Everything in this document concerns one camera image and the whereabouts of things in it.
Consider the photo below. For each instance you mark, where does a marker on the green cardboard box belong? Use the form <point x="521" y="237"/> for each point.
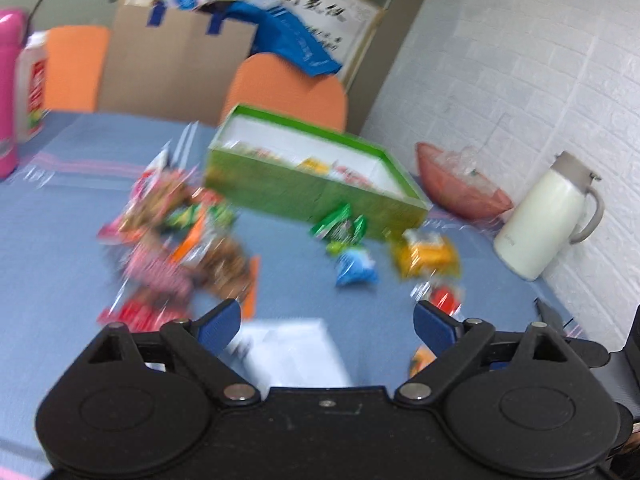
<point x="300" y="195"/>

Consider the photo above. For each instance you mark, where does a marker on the framed calligraphy picture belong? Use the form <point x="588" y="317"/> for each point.
<point x="345" y="15"/>

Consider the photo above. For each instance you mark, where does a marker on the yellow orange snack packet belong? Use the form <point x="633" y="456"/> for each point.
<point x="425" y="255"/>

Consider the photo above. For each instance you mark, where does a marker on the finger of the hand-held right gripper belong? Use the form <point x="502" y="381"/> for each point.
<point x="550" y="316"/>

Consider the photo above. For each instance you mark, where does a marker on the clear plastic wrap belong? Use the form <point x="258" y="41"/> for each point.
<point x="465" y="165"/>

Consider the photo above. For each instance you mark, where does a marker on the brown cardboard box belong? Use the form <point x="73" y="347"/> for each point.
<point x="170" y="70"/>

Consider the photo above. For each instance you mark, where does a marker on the white bottle with red label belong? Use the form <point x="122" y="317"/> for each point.
<point x="32" y="85"/>

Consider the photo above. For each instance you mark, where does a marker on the cream thermos jug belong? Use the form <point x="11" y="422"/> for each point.
<point x="542" y="215"/>

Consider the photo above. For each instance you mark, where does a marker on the pile of mixed snack packets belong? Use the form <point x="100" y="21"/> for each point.
<point x="170" y="240"/>

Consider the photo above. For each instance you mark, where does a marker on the pink water bottle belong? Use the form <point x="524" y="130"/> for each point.
<point x="7" y="95"/>

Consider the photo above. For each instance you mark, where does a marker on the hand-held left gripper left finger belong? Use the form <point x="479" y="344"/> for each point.
<point x="220" y="324"/>

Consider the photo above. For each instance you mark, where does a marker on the pink plastic bowl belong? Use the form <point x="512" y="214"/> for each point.
<point x="450" y="195"/>

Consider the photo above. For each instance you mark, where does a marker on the small green snack packet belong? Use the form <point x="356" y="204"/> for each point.
<point x="359" y="230"/>

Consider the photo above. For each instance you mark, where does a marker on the blue tape strip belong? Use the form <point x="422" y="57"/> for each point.
<point x="157" y="13"/>
<point x="215" y="22"/>

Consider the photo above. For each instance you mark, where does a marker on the blue plastic bag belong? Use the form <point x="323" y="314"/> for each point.
<point x="295" y="40"/>

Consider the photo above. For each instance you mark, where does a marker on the blue snack packet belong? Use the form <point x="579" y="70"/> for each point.
<point x="355" y="266"/>

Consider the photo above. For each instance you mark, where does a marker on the orange chair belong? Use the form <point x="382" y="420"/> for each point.
<point x="75" y="67"/>
<point x="285" y="92"/>

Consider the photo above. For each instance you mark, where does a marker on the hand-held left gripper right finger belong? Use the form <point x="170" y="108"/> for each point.
<point x="431" y="327"/>

